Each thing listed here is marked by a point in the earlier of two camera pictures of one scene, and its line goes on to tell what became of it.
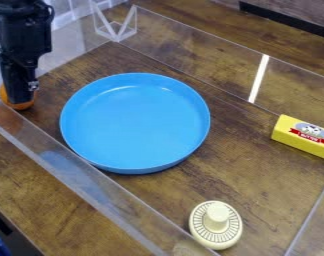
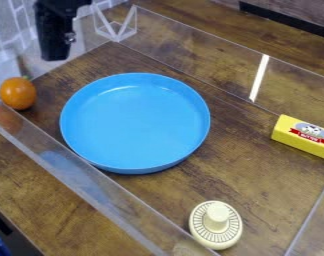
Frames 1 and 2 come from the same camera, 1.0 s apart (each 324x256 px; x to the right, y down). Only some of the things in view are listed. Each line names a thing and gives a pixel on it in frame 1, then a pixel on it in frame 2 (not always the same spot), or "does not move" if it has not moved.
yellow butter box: x=307 y=136 does not move
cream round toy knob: x=216 y=224 does not move
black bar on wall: x=286 y=19 does not move
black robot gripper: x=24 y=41 → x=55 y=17
